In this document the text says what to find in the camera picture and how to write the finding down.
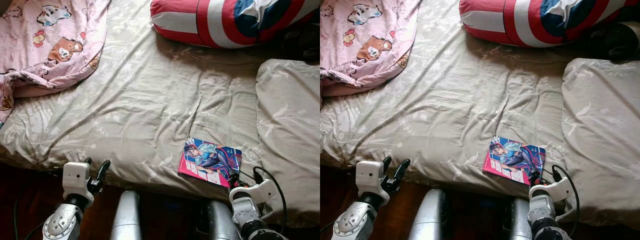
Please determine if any pink cartoon print blanket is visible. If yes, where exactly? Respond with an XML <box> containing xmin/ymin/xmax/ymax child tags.
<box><xmin>0</xmin><ymin>0</ymin><xmax>112</xmax><ymax>126</ymax></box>
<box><xmin>320</xmin><ymin>0</ymin><xmax>422</xmax><ymax>97</ymax></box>

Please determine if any red white blue bolster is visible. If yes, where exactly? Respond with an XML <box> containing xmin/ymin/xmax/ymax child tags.
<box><xmin>150</xmin><ymin>0</ymin><xmax>320</xmax><ymax>49</ymax></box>
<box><xmin>459</xmin><ymin>0</ymin><xmax>640</xmax><ymax>48</ymax></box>

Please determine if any black soft object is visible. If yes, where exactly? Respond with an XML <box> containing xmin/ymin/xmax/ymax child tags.
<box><xmin>280</xmin><ymin>22</ymin><xmax>320</xmax><ymax>66</ymax></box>
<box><xmin>586</xmin><ymin>20</ymin><xmax>640</xmax><ymax>62</ymax></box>

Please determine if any silver robot leg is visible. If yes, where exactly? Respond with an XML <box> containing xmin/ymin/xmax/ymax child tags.
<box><xmin>202</xmin><ymin>200</ymin><xmax>241</xmax><ymax>240</ymax></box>
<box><xmin>110</xmin><ymin>190</ymin><xmax>142</xmax><ymax>240</ymax></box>
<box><xmin>407</xmin><ymin>188</ymin><xmax>447</xmax><ymax>240</ymax></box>
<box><xmin>510</xmin><ymin>197</ymin><xmax>533</xmax><ymax>240</ymax></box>

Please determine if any silver left robot leg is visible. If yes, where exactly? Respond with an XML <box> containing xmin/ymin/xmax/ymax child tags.
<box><xmin>110</xmin><ymin>190</ymin><xmax>142</xmax><ymax>240</ymax></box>
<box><xmin>407</xmin><ymin>188</ymin><xmax>447</xmax><ymax>240</ymax></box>

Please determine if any colourful comic book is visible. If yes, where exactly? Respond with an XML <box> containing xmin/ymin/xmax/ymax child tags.
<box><xmin>482</xmin><ymin>136</ymin><xmax>547</xmax><ymax>187</ymax></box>
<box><xmin>177</xmin><ymin>137</ymin><xmax>243</xmax><ymax>188</ymax></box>

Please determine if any silver right robot leg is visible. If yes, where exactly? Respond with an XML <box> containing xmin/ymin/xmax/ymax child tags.
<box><xmin>510</xmin><ymin>197</ymin><xmax>533</xmax><ymax>240</ymax></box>
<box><xmin>202</xmin><ymin>200</ymin><xmax>241</xmax><ymax>240</ymax></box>

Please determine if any bed with grey floral sheet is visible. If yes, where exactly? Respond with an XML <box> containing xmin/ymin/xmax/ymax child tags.
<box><xmin>0</xmin><ymin>0</ymin><xmax>320</xmax><ymax>228</ymax></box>
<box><xmin>320</xmin><ymin>0</ymin><xmax>640</xmax><ymax>226</ymax></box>

